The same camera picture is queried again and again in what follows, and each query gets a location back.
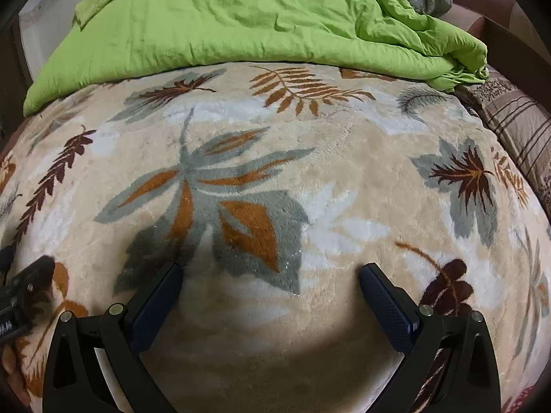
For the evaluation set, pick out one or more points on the red plastic basket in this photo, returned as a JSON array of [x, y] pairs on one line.
[[523, 402]]

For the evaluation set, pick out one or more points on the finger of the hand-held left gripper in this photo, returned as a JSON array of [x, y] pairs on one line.
[[6, 258], [34, 273]]

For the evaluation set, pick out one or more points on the brown padded headboard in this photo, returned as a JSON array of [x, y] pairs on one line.
[[495, 13]]

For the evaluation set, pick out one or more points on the brown striped pillow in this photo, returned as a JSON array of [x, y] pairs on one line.
[[516, 112]]

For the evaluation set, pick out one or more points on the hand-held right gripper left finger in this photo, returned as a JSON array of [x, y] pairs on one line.
[[155, 305]]

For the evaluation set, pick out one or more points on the leaf print fleece blanket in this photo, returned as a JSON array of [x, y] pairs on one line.
[[344, 180]]

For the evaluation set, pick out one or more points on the person's left hand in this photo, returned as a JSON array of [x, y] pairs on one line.
[[13, 370]]

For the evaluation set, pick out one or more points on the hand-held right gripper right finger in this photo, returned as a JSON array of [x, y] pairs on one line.
[[383, 305]]

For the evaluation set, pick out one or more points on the green quilt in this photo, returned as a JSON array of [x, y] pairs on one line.
[[215, 17]]

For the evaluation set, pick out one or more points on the wooden door with patterned glass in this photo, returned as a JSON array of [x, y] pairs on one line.
[[10, 73]]

